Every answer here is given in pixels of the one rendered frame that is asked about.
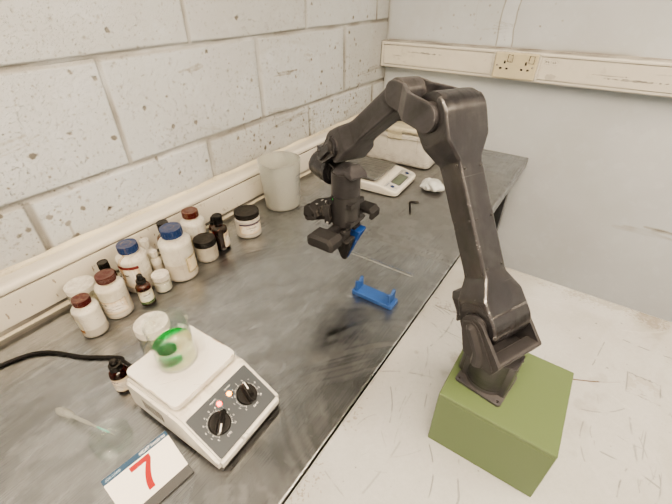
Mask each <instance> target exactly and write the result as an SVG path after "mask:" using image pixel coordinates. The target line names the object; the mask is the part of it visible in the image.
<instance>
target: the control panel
mask: <svg viewBox="0 0 672 504"><path fill-rule="evenodd" d="M243 382H247V383H249V384H252V385H253V386H254V387H255V388H256V390H257V398H256V400H255V401H254V402H253V403H252V404H250V405H243V404H241V403H240V402H239V401H238V400H237V397H236V392H237V390H238V388H239V387H240V386H241V384H242V383H243ZM228 391H231V392H232V395H231V396H227V394H226V393H227V392H228ZM275 397H276V396H275V395H274V394H273V393H272V392H271V391H270V390H269V389H268V388H267V387H266V386H265V385H264V384H263V383H262V382H261V381H260V380H259V379H258V378H257V377H256V376H255V375H254V374H253V373H252V372H251V371H250V370H249V369H248V368H247V367H246V366H245V365H243V366H242V367H241V368H240V369H239V370H238V371H237V372H235V373H234V374H233V375H232V376H231V377H230V378H229V379H228V380H227V381H226V382H225V383H224V384H223V385H222V386H221V387H220V388H219V389H218V390H217V391H216V392H215V393H214V394H213V395H212V396H211V397H210V398H209V399H208V400H207V401H206V402H205V403H204V404H203V405H202V406H201V407H200V408H199V409H198V410H197V411H196V412H195V413H194V414H193V415H192V416H191V417H190V418H189V419H188V420H187V421H186V424H187V425H188V426H189V427H190V428H191V429H192V430H193V431H194V432H195V433H196V434H197V435H198V436H199V437H200V438H201V439H202V440H203V441H204V442H205V443H206V444H207V445H208V447H209V448H210V449H211V450H212V451H213V452H214V453H215V454H216V455H217V456H218V457H219V458H221V459H222V458H224V456H225V455H226V454H227V453H228V452H229V451H230V449H231V448H232V447H233V446H234V445H235V444H236V442H237V441H238V440H239V439H240V438H241V437H242V435H243V434H244V433H245V432H246V431H247V430H248V428H249V427H250V426H251V425H252V424H253V423H254V421H255V420H256V419H257V418H258V417H259V416H260V414H261V413H262V412H263V411H264V410H265V409H266V407H267V406H268V405H269V404H270V403H271V402H272V400H273V399H274V398H275ZM218 401H221V402H222V405H221V406H220V407H218V406H217V405H216V403H217V402H218ZM222 409H225V410H226V411H227V412H226V413H227V414H228V415H229V416H230V418H231V426H230V428H229V430H228V431H227V432H226V433H225V434H223V435H214V434H212V433H211V432H210V430H209V428H208V421H209V419H210V417H211V416H212V415H213V414H214V413H216V412H218V411H221V410H222Z"/></svg>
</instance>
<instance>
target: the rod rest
mask: <svg viewBox="0 0 672 504"><path fill-rule="evenodd" d="M363 280H364V276H362V275H361V276H360V279H359V281H358V280H356V281H355V287H354V288H353V289H352V294H355V295H357V296H359V297H361V298H363V299H366V300H368V301H370V302H372V303H374V304H377V305H379V306H381V307H383V308H385V309H387V310H392V309H393V308H394V306H395V305H396V304H397V303H398V299H397V298H395V292H396V290H395V289H393V290H392V292H391V294H386V293H383V292H381V291H379V290H376V289H374V288H372V287H370V286H367V285H365V284H363Z"/></svg>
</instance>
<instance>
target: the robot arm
mask: <svg viewBox="0 0 672 504"><path fill-rule="evenodd" d="M399 119H401V121H402V122H404V123H406V124H407V125H409V126H411V127H412V128H414V129H416V131H417V134H418V136H419V139H420V142H421V145H422V147H423V150H424V151H425V152H426V153H427V154H428V155H429V157H430V158H431V159H432V160H433V161H434V162H435V163H436V164H437V165H438V166H439V168H440V170H441V174H442V178H443V183H444V187H445V191H446V196H447V200H448V205H449V209H450V213H451V218H452V222H453V227H454V231H455V235H456V240H457V244H458V249H459V253H460V257H461V262H462V266H463V271H464V281H463V285H462V287H461V288H458V289H456V290H454V291H453V292H452V299H453V302H454V305H455V308H456V314H457V315H456V320H457V321H459V320H460V323H461V327H462V345H463V351H464V353H463V356H462V358H461V361H460V364H459V368H461V370H460V371H459V373H458V374H457V375H456V378H455V379H456V381H457V382H459V383H460V384H462V385H463V386H465V387H466V388H468V389H469V390H471V391H473V392H474V393H476V394H477V395H479V396H480V397H482V398H483V399H485V400H486V401H488V402H489V403H491V404H492V405H494V406H495V407H500V406H501V404H502V402H503V401H504V399H505V398H506V396H507V394H508V393H509V391H510V390H511V388H512V387H513V385H514V383H515V382H516V380H517V374H518V372H519V370H520V368H521V366H522V364H523V363H524V360H525V356H524V355H525V354H527V353H529V352H531V351H532V350H534V349H536V348H537V347H539V346H540V345H541V344H542V343H541V340H540V338H539V335H538V333H537V330H536V328H535V326H534V323H533V321H532V318H531V312H530V308H529V306H528V303H527V300H526V298H525V295H524V292H523V290H522V287H521V286H520V284H519V283H518V282H517V281H516V280H515V279H514V278H513V277H512V276H511V275H510V274H509V273H508V271H507V270H506V268H505V265H504V261H503V256H502V251H501V247H500V242H499V237H498V233H497V228H496V223H495V219H494V214H493V210H492V205H491V200H490V196H489V191H488V186H487V182H486V177H485V172H484V168H483V163H482V153H483V149H484V146H485V142H486V139H487V135H488V131H489V130H488V115H487V103H486V100H485V97H484V95H483V94H482V92H481V91H478V90H476V89H474V88H472V87H462V88H457V87H454V86H450V85H446V84H441V83H437V82H433V81H430V80H428V79H425V78H423V77H420V76H405V77H395V78H393V79H392V80H390V81H389V82H388V83H387V85H386V88H385V89H384V90H383V91H382V92H381V93H380V94H379V95H378V96H377V97H376V98H375V99H374V100H373V101H372V102H371V103H370V104H369V105H368V106H367V107H366V108H365V109H364V110H363V111H362V112H361V113H360V114H359V115H358V116H356V117H355V118H354V119H353V120H352V121H350V122H348V123H346V124H343V125H340V126H337V127H335V128H333V129H332V130H330V131H329V132H328V133H327V136H326V139H325V141H324V143H323V144H321V145H317V151H316V152H314V153H313V154H312V156H311V158H310V160H309V163H308V165H309V169H310V171H311V172H312V173H313V174H314V175H316V176H317V177H319V178H320V179H321V180H323V181H324V182H325V183H327V184H331V196H330V197H327V198H318V199H316V200H314V201H313V202H311V203H308V204H307V205H305V206H304V216H305V219H307V220H311V221H314V220H321V219H325V223H327V224H331V222H332V223H333V225H332V226H330V227H329V228H328V229H324V228H322V227H319V228H317V229H316V230H314V231H313V232H312V233H310V234H309V235H308V236H307V242H308V244H309V245H311V246H313V247H316V248H318V249H321V250H323V251H326V252H328V253H333V252H334V251H335V250H336V249H338V250H339V253H340V255H341V257H342V258H343V259H346V258H347V257H349V255H350V253H349V252H350V250H351V251H352V250H353V248H354V246H355V244H356V243H357V241H358V240H359V238H360V236H361V235H362V233H363V232H364V230H365V229H366V227H365V226H363V225H360V221H361V220H363V218H364V217H365V215H364V214H365V213H367V214H369V219H371V220H373V219H374V218H375V217H376V216H378V215H379V209H380V208H379V207H378V206H377V204H376V203H372V202H369V201H366V200H364V197H363V196H360V188H361V178H365V177H367V173H366V171H365V170H364V169H363V168H362V167H361V165H360V163H359V164H354V163H352V162H345V161H348V160H353V159H359V158H363V157H365V156H366V155H367V154H368V153H369V152H370V150H371V149H372V148H373V146H374V140H375V139H376V138H377V137H378V136H379V135H380V134H382V133H383V132H384V131H385V130H387V129H388V128H389V127H391V126H392V125H393V124H394V123H396V122H397V121H398V120H399Z"/></svg>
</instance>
